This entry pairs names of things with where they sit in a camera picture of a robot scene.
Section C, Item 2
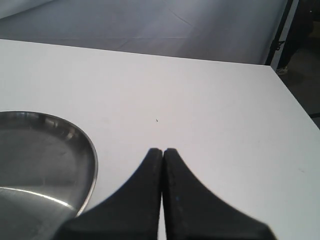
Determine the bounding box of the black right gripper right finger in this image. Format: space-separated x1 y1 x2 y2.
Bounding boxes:
163 148 276 240

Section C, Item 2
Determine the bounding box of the grey backdrop cloth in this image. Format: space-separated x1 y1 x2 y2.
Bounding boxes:
0 0 286 64

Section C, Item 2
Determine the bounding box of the black vertical frame post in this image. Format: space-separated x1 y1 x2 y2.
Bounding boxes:
265 0 299 70

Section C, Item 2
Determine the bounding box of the round stainless steel plate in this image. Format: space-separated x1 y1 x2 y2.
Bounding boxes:
0 111 98 240

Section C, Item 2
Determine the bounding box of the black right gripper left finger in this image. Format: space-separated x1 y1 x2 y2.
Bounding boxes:
53 148 163 240

